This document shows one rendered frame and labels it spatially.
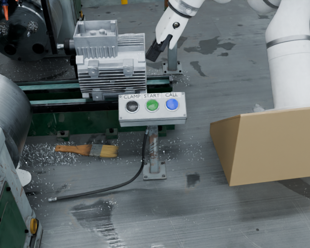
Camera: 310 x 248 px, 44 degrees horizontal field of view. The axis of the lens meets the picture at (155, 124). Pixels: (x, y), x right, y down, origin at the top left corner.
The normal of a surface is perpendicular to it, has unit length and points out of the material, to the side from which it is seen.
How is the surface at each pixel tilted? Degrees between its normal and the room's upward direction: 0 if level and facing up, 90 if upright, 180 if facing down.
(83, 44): 90
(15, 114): 69
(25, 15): 90
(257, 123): 90
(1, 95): 47
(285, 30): 51
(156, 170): 90
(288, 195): 0
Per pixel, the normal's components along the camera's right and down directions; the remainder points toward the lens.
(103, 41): 0.04, 0.65
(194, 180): -0.02, -0.76
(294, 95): -0.38, -0.01
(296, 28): 0.05, -0.02
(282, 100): -0.84, 0.07
